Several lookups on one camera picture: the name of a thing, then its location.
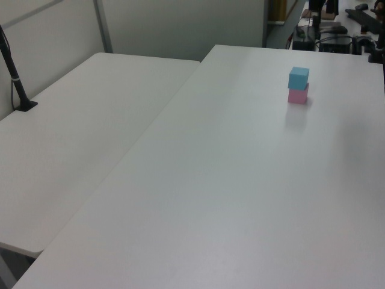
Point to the white side table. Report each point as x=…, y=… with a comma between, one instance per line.
x=75, y=129

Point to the grey computer mouse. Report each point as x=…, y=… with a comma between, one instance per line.
x=361, y=6

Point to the pink cube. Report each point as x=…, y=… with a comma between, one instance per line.
x=297, y=96

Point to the grey metal partition post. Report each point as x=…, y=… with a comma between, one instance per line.
x=103, y=27

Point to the black camera stand clamp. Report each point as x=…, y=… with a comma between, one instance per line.
x=377, y=51

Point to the black camera pole with base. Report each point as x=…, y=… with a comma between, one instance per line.
x=13, y=78

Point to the black keyboard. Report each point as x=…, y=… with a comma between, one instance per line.
x=365, y=19

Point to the yellow board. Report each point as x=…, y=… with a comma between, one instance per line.
x=276, y=10

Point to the black small box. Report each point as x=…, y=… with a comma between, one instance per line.
x=302, y=45

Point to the black electronics box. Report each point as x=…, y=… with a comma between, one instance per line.
x=335, y=45

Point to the blue cube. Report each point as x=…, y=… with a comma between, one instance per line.
x=298, y=79

